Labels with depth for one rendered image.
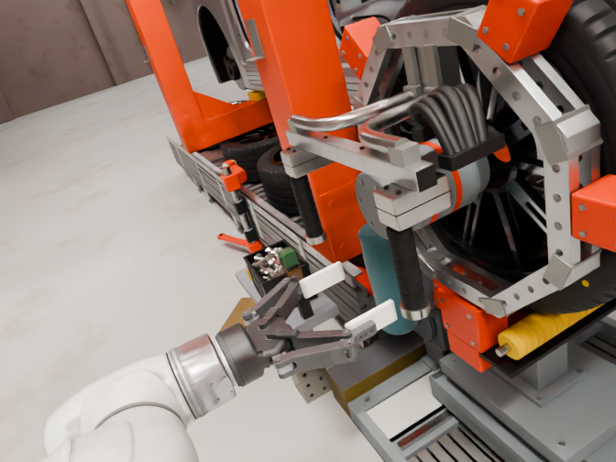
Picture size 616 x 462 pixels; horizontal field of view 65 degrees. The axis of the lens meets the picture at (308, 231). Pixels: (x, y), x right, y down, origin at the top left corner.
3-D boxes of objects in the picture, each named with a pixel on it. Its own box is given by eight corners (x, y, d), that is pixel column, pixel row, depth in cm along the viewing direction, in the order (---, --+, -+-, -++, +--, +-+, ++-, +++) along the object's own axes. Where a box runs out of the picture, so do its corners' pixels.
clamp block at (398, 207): (453, 206, 66) (447, 170, 63) (399, 234, 63) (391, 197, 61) (429, 197, 70) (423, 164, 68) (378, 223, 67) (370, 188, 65)
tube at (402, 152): (516, 118, 67) (511, 39, 62) (404, 169, 61) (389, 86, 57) (434, 107, 82) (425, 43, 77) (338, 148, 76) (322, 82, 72)
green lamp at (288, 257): (300, 263, 121) (296, 249, 119) (286, 270, 119) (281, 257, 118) (293, 258, 124) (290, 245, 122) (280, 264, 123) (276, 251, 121)
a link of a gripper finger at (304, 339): (267, 327, 61) (263, 335, 60) (350, 324, 58) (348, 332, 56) (275, 350, 63) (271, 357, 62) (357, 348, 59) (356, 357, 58)
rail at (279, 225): (388, 321, 162) (374, 267, 153) (364, 334, 160) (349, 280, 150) (208, 175, 374) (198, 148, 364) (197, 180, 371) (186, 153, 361)
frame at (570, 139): (602, 346, 79) (604, -13, 55) (574, 366, 77) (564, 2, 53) (404, 241, 125) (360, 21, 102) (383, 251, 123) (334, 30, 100)
